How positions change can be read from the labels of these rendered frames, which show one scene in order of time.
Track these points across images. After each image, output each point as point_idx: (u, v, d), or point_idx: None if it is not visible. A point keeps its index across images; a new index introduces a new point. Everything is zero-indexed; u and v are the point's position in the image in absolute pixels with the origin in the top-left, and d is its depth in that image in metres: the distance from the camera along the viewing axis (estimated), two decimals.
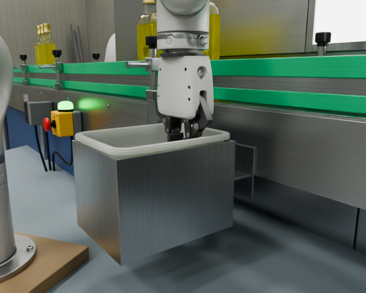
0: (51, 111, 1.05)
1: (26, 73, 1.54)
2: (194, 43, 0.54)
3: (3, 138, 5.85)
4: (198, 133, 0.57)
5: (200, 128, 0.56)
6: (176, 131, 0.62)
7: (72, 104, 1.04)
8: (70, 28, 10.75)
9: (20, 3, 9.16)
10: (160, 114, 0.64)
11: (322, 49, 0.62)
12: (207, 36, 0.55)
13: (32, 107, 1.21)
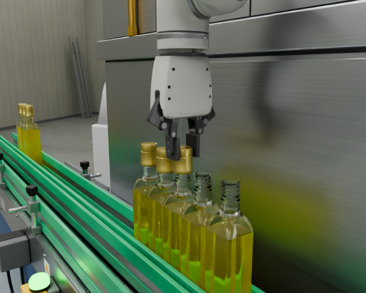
0: (21, 285, 0.80)
1: (2, 174, 1.29)
2: None
3: None
4: (199, 128, 0.62)
5: (207, 121, 0.62)
6: (173, 134, 0.59)
7: (47, 279, 0.79)
8: (68, 39, 10.50)
9: (16, 16, 8.91)
10: (154, 121, 0.56)
11: None
12: None
13: (3, 250, 0.97)
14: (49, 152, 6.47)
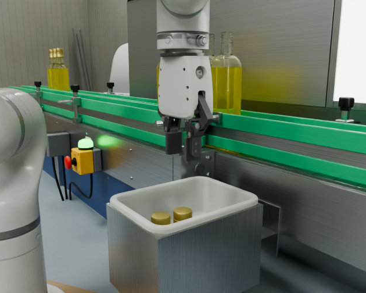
0: (72, 148, 1.07)
1: (40, 99, 1.56)
2: (193, 43, 0.53)
3: None
4: (200, 133, 0.56)
5: (201, 127, 0.55)
6: (175, 130, 0.62)
7: (92, 142, 1.06)
8: (72, 32, 10.78)
9: (22, 8, 9.19)
10: (160, 112, 0.64)
11: (345, 114, 0.65)
12: (206, 36, 0.55)
13: (50, 139, 1.24)
14: None
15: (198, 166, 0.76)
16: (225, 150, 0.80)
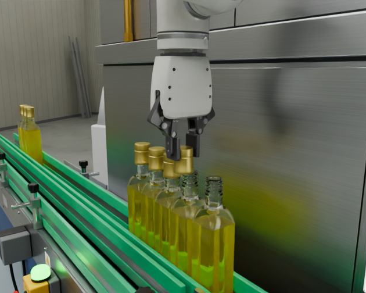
0: (24, 276, 0.86)
1: (4, 173, 1.34)
2: None
3: None
4: (199, 128, 0.62)
5: (207, 121, 0.62)
6: (173, 134, 0.59)
7: (48, 270, 0.84)
8: (68, 40, 10.56)
9: (16, 17, 8.97)
10: (155, 121, 0.56)
11: None
12: None
13: (6, 245, 1.02)
14: (49, 152, 6.53)
15: None
16: None
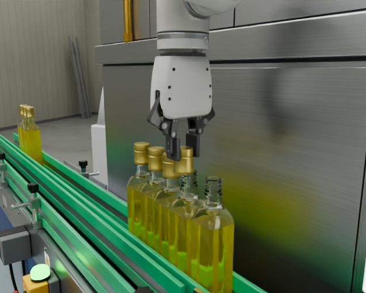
0: (23, 276, 0.86)
1: (4, 172, 1.34)
2: None
3: None
4: (199, 128, 0.62)
5: (207, 121, 0.62)
6: (173, 134, 0.59)
7: (47, 270, 0.84)
8: (68, 40, 10.56)
9: (16, 17, 8.97)
10: (155, 121, 0.56)
11: None
12: None
13: (5, 245, 1.02)
14: (49, 152, 6.53)
15: None
16: None
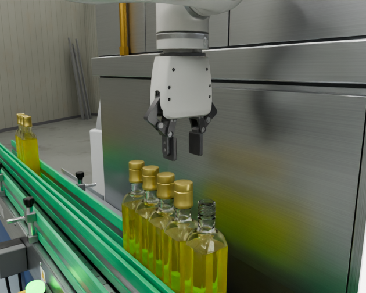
0: (18, 292, 0.86)
1: (1, 183, 1.34)
2: None
3: None
4: (202, 127, 0.63)
5: (210, 120, 0.63)
6: (169, 134, 0.59)
7: (43, 286, 0.84)
8: (68, 41, 10.56)
9: (16, 18, 8.97)
10: (151, 120, 0.55)
11: None
12: None
13: (2, 258, 1.02)
14: (48, 154, 6.53)
15: None
16: None
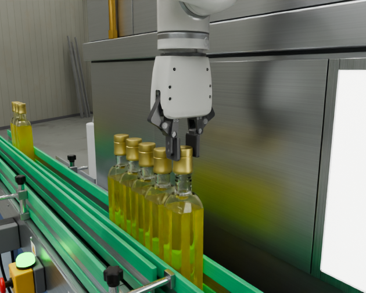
0: (9, 264, 0.89)
1: None
2: None
3: None
4: (199, 128, 0.62)
5: (207, 121, 0.62)
6: (173, 134, 0.59)
7: (32, 258, 0.88)
8: (67, 39, 10.59)
9: (15, 17, 9.00)
10: (155, 121, 0.56)
11: None
12: None
13: None
14: (46, 150, 6.56)
15: None
16: None
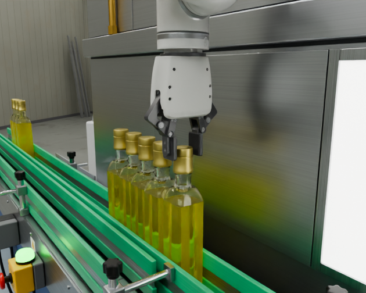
0: (9, 259, 0.89)
1: None
2: None
3: None
4: (202, 127, 0.63)
5: (210, 120, 0.63)
6: (169, 134, 0.59)
7: (32, 253, 0.87)
8: (67, 39, 10.59)
9: (15, 16, 9.00)
10: (152, 119, 0.55)
11: None
12: None
13: None
14: (46, 150, 6.56)
15: None
16: None
